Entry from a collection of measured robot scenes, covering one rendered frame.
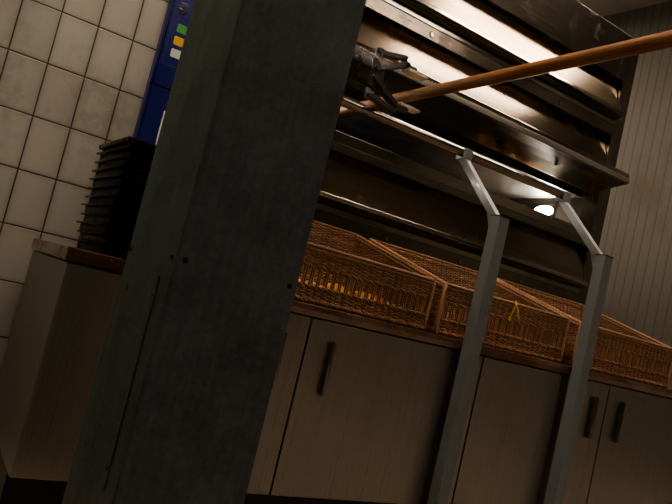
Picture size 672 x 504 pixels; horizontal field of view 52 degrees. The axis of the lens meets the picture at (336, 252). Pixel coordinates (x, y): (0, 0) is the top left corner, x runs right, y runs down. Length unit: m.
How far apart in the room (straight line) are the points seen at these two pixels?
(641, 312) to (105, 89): 4.00
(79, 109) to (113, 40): 0.22
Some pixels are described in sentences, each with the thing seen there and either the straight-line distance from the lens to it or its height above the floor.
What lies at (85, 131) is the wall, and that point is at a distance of 2.09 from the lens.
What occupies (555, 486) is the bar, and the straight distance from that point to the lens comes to 2.38.
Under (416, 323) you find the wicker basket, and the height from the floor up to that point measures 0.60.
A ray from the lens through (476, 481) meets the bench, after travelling 2.19.
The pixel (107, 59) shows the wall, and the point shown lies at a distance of 2.14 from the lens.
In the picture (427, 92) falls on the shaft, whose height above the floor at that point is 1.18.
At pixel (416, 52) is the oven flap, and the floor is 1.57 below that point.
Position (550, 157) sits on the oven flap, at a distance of 2.95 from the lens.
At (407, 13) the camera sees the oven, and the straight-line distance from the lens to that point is 2.64.
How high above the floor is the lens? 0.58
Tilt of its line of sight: 5 degrees up
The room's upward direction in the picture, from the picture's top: 13 degrees clockwise
